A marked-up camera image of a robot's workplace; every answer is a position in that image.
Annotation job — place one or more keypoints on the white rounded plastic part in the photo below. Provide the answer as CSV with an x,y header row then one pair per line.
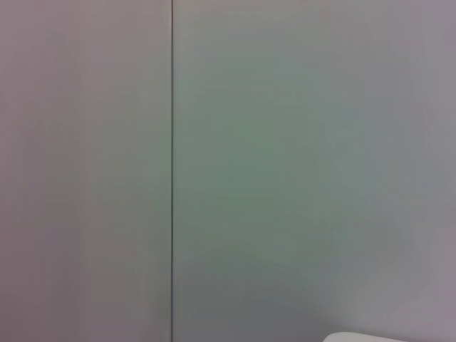
x,y
356,338

